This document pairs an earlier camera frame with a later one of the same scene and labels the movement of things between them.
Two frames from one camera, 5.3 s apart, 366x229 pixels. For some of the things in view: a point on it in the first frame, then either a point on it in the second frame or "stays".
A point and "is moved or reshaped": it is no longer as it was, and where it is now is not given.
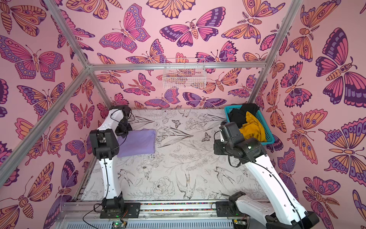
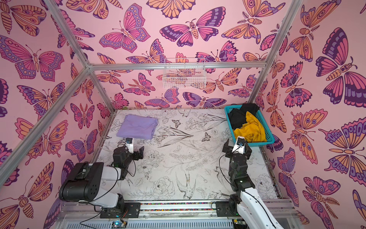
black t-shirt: [238, 115] stays
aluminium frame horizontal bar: [102, 67] stays
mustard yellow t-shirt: [252, 129] stays
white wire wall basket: [184, 78] stays
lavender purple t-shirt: [137, 142] is moved or reshaped
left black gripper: [124, 134] → [140, 153]
